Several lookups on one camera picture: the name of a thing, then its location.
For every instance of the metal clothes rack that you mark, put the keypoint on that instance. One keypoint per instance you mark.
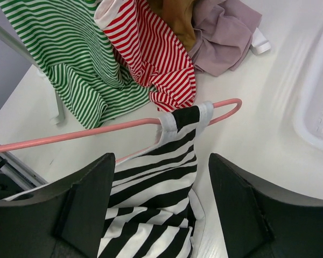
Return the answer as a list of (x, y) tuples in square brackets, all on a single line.
[(16, 69)]

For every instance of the black white striped tank top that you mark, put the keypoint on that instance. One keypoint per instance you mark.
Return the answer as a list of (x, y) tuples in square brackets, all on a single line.
[(153, 210)]

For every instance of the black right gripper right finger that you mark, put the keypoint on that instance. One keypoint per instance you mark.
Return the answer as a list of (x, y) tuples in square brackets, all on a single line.
[(261, 219)]

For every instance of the white plastic basket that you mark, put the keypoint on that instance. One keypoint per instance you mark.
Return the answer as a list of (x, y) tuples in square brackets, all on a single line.
[(308, 116)]

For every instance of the green white striped tank top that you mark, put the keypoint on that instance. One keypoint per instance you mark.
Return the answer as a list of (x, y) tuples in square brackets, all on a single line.
[(77, 58)]

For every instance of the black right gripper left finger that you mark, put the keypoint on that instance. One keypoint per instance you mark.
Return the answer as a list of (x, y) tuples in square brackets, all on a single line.
[(61, 219)]

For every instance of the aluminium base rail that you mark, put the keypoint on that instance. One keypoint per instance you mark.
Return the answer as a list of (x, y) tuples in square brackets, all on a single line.
[(16, 177)]

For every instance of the brown tank top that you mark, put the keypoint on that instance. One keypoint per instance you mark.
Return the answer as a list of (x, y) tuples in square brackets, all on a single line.
[(177, 14)]

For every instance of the mauve tank top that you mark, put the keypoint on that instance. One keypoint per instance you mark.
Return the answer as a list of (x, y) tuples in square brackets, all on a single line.
[(223, 31)]

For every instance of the pink wire hanger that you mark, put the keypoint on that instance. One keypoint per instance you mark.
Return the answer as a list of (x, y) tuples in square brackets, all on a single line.
[(167, 123)]

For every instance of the red white striped tank top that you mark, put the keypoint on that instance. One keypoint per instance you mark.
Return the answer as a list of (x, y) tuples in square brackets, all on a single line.
[(153, 54)]

